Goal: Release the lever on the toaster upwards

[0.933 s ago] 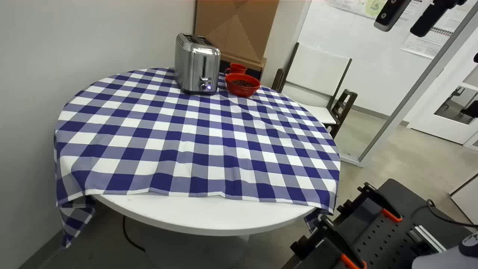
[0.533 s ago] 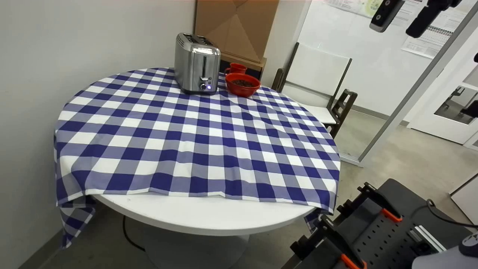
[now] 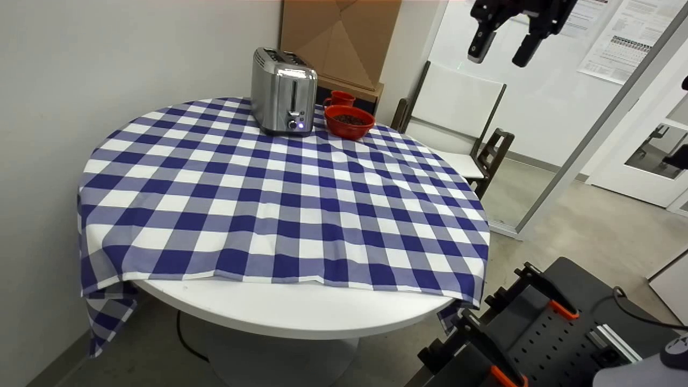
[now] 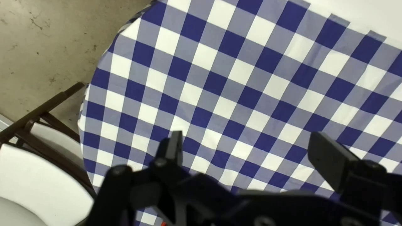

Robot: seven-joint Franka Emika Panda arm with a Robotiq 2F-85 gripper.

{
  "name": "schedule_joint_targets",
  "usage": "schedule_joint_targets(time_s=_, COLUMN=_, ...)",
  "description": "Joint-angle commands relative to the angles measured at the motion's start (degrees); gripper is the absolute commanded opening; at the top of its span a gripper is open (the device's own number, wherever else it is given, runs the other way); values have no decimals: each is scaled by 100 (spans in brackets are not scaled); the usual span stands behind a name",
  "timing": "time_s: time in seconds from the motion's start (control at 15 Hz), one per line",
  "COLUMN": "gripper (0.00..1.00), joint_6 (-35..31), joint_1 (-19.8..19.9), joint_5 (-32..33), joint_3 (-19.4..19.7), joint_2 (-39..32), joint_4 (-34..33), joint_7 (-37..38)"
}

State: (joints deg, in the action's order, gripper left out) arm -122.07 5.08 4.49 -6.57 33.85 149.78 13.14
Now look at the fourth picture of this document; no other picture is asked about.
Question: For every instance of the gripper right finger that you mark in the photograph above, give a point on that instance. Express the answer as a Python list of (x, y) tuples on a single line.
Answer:
[(339, 163)]

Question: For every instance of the blue white checkered tablecloth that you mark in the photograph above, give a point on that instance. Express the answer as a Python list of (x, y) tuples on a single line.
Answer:
[(238, 91)]

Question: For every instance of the dark wooden chair white seat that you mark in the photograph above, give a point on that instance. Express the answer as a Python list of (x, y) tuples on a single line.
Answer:
[(40, 163)]

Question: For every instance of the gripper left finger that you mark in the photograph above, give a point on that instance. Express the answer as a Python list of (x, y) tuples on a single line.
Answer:
[(163, 175)]

